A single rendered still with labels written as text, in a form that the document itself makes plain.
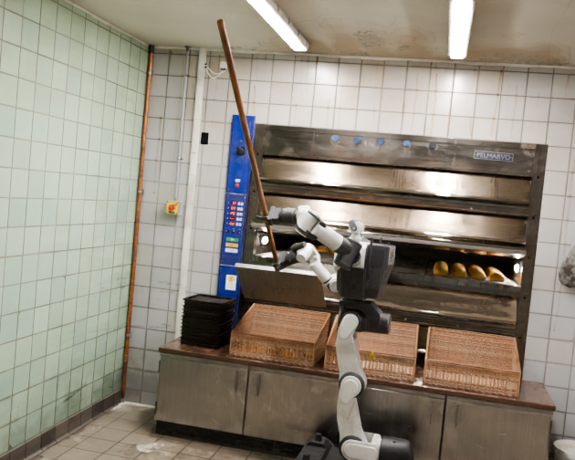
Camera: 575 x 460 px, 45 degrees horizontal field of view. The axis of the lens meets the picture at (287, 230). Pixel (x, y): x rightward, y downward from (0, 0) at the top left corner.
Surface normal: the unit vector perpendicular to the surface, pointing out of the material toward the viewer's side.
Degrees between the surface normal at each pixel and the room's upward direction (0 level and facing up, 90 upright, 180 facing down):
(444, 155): 90
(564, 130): 90
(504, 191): 70
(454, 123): 90
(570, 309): 90
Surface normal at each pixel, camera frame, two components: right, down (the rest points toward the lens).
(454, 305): -0.18, -0.31
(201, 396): -0.22, 0.04
